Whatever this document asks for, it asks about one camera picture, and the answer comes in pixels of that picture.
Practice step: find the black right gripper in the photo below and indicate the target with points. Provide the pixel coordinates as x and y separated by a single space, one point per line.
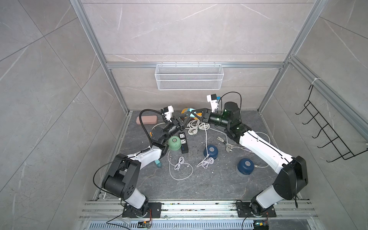
201 119

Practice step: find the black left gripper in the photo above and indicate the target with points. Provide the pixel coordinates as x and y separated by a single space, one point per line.
176 124

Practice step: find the green meat grinder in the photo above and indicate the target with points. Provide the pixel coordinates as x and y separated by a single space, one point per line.
174 143

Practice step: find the blue meat grinder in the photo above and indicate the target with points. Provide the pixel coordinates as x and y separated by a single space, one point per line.
245 167
211 151

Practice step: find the teal charger plug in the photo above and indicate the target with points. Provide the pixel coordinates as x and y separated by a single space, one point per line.
191 114
158 164

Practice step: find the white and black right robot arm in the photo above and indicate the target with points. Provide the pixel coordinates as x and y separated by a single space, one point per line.
292 171

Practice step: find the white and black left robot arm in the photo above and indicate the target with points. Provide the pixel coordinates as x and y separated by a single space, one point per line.
123 173

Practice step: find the yellow duck plush toy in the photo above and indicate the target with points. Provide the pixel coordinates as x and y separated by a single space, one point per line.
186 111

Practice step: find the black power strip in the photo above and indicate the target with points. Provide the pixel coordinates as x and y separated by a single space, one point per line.
184 144

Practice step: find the pink rectangular case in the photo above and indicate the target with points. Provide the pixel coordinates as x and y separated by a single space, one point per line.
147 120

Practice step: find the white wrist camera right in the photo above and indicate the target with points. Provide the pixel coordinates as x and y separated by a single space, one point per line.
213 99

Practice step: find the white wire mesh basket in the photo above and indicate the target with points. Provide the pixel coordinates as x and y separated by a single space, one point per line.
189 76

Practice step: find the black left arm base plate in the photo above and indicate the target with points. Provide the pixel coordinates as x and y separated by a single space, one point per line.
151 209

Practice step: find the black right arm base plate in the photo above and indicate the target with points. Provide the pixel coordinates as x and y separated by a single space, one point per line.
248 209

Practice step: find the black wire hook rack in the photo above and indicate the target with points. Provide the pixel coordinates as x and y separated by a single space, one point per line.
325 127

